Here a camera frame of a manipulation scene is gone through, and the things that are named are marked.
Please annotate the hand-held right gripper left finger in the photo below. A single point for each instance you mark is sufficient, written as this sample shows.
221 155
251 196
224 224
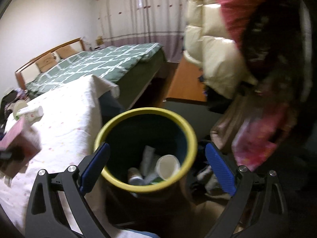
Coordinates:
95 166

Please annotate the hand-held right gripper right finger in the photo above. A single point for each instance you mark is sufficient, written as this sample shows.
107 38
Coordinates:
220 168

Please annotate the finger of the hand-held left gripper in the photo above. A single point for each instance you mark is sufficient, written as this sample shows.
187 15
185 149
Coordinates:
5 155

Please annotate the pink tissue box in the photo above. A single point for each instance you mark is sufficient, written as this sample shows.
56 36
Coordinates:
17 141

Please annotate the small white bottle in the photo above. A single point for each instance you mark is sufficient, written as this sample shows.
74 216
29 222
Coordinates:
32 112

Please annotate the beige paper cup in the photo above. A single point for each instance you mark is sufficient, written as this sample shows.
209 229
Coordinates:
168 167

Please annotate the green plastic packet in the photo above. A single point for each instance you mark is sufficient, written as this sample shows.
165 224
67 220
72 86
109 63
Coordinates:
156 181

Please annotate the yellow rimmed waste bin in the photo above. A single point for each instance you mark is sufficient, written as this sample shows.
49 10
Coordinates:
148 112

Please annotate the grey crumpled cloth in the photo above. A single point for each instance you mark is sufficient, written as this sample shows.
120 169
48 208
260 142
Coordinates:
208 178

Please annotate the beige bag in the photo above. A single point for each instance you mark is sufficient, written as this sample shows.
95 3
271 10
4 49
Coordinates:
230 124

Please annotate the pink floral cloth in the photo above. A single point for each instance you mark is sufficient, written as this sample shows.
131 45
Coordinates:
257 141

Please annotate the white dotted tablecloth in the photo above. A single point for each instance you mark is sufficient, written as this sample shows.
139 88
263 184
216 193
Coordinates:
62 129

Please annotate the dark clothes heap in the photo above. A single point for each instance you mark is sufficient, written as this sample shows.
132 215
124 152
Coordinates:
10 104

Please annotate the wooden bed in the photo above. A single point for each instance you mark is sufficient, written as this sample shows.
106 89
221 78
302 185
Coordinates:
29 70

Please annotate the wooden desk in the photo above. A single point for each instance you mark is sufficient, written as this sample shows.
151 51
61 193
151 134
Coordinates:
185 84

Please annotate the brown bear face pillow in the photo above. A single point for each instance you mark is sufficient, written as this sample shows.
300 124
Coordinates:
45 63
66 52

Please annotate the green checked duvet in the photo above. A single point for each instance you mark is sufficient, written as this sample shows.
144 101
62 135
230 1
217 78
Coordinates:
99 64

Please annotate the cream puffer jacket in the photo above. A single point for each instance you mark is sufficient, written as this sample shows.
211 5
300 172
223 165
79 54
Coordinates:
213 54

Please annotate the small cardboard box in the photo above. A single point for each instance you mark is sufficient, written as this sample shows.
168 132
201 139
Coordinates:
99 41

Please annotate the white and mauve curtain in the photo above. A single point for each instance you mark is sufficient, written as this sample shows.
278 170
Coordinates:
123 17

